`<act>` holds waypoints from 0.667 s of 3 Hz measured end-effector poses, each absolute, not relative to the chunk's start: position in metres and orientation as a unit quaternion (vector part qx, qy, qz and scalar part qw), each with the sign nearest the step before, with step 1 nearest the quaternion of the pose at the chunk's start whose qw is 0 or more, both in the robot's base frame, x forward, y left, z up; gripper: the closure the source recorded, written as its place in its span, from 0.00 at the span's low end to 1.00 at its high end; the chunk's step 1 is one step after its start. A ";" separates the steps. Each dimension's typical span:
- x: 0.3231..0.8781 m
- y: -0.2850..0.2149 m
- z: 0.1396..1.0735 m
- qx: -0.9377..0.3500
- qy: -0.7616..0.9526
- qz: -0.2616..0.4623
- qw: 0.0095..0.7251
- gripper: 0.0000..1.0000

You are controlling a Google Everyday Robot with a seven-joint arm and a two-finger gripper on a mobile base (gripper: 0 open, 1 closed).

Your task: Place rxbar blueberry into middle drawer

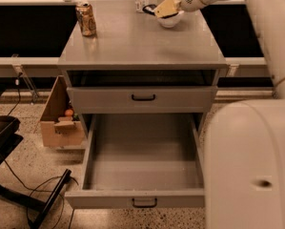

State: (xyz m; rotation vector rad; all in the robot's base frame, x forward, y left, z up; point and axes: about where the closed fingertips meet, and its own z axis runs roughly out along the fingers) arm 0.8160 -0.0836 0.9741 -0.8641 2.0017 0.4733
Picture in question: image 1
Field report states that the dark blue snack bar wrapper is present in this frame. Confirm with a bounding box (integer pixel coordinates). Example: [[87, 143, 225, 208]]
[[142, 4, 156, 15]]

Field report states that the gold soda can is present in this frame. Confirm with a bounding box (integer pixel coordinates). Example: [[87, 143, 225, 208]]
[[75, 3, 96, 36]]

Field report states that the grey open lower drawer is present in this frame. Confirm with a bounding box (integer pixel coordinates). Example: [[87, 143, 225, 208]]
[[66, 114, 205, 209]]

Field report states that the grey window rail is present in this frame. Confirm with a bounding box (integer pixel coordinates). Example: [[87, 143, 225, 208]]
[[0, 57, 269, 77]]

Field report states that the brown cardboard box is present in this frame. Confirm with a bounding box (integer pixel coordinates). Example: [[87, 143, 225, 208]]
[[40, 76, 85, 148]]

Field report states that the black floor cable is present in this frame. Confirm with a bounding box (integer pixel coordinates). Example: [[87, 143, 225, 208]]
[[0, 76, 79, 229]]

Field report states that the grey closed upper drawer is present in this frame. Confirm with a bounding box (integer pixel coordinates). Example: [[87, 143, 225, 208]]
[[67, 87, 217, 114]]

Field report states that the black lower drawer handle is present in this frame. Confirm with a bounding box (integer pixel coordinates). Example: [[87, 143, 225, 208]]
[[132, 198, 157, 209]]

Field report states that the black upper drawer handle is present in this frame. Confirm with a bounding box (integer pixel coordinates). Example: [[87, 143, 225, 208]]
[[131, 94, 156, 102]]

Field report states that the grey drawer cabinet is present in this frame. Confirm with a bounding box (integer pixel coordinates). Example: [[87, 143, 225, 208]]
[[58, 0, 226, 131]]

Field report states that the small orange fruit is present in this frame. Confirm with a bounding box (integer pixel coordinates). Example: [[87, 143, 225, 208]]
[[64, 109, 74, 116]]

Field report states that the white ceramic bowl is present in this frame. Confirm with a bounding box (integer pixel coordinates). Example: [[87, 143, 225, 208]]
[[157, 10, 184, 29]]

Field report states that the black chair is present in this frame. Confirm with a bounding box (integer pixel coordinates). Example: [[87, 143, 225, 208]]
[[0, 91, 65, 229]]

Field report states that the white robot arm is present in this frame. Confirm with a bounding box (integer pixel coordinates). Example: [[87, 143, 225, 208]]
[[173, 0, 285, 229]]

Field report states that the black drawer handle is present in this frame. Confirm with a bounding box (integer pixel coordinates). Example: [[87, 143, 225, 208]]
[[131, 94, 156, 102], [132, 198, 157, 209]]

